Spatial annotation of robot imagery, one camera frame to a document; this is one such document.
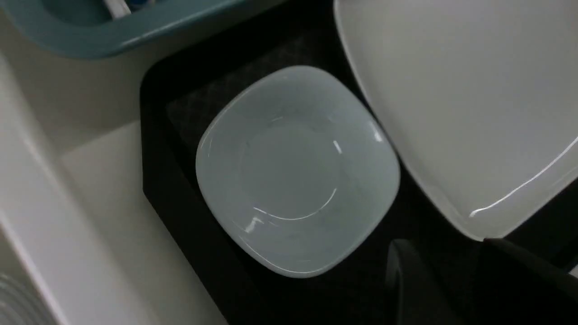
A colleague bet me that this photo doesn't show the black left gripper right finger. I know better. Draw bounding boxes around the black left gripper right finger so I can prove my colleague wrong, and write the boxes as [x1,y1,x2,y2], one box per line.
[474,238,578,325]

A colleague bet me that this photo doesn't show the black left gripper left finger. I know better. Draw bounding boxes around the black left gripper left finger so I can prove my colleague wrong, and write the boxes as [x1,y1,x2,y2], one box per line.
[385,239,465,325]

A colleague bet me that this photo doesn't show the white square bowl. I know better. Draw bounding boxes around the white square bowl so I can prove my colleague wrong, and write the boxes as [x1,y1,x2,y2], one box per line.
[195,65,401,279]

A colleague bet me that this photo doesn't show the large white square plate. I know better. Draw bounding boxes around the large white square plate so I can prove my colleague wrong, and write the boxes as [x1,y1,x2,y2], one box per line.
[334,0,578,241]

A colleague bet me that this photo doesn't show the black plastic serving tray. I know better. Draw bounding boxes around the black plastic serving tray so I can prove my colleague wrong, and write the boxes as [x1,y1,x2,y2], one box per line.
[140,0,577,325]

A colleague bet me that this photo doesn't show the large white plastic tub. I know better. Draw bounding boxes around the large white plastic tub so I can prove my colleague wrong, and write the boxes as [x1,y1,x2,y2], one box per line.
[0,50,226,325]

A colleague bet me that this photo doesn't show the stack of white bowls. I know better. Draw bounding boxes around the stack of white bowls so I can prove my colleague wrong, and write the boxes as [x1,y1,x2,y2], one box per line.
[0,273,54,325]

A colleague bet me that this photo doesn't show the teal plastic bin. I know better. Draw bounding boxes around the teal plastic bin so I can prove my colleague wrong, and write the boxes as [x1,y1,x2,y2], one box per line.
[1,0,244,59]

